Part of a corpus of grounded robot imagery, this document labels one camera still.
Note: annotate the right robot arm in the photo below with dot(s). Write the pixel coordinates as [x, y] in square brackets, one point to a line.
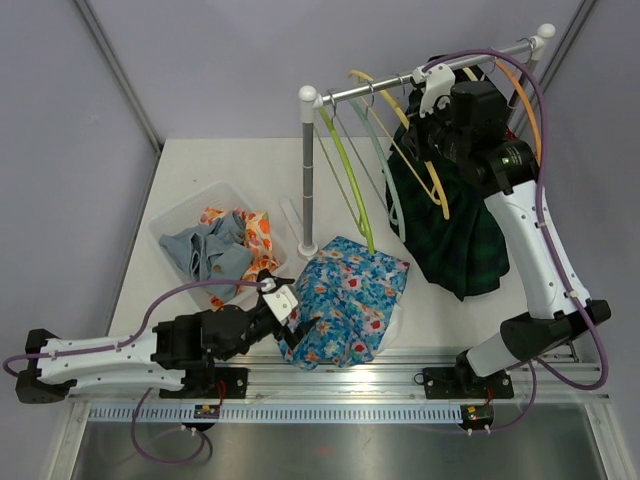
[505, 175]

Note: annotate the light blue denim garment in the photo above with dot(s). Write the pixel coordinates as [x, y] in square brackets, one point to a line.
[214, 249]

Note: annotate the aluminium rail frame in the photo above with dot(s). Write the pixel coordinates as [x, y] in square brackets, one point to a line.
[547, 431]

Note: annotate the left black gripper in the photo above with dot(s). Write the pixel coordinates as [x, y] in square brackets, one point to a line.
[292, 338]

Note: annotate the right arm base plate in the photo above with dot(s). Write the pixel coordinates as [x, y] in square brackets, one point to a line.
[452, 383]

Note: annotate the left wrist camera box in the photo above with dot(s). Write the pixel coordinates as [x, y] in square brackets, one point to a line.
[282, 307]

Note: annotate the red polka dot garment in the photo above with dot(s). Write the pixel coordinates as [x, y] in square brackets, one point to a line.
[510, 135]

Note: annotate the white plastic basket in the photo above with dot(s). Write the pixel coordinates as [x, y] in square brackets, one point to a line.
[187, 213]

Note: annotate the cream hanger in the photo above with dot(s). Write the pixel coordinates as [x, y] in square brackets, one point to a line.
[470, 74]

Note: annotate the orange floral skirt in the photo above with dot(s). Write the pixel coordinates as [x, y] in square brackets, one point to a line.
[257, 239]

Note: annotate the lime green hanger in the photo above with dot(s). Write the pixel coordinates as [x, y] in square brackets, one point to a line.
[354, 201]

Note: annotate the orange hanger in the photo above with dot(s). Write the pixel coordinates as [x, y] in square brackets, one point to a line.
[519, 89]

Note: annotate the pale mint hanger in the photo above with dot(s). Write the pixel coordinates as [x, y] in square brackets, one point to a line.
[395, 213]

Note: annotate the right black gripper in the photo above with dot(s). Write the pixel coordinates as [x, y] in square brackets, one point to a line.
[415, 137]

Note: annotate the blue floral skirt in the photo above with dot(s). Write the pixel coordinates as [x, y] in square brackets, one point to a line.
[355, 293]

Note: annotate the dark green plaid garment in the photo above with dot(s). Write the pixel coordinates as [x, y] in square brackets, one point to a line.
[465, 254]

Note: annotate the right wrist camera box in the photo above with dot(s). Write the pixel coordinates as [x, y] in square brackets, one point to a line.
[437, 81]

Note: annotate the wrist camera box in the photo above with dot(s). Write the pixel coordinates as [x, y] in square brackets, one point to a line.
[282, 307]
[437, 81]

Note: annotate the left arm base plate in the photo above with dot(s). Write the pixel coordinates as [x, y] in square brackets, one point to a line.
[220, 382]

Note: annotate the white slotted cable duct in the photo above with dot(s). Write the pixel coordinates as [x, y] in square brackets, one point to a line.
[279, 413]

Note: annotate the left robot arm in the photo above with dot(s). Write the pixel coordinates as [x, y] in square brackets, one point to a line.
[183, 358]

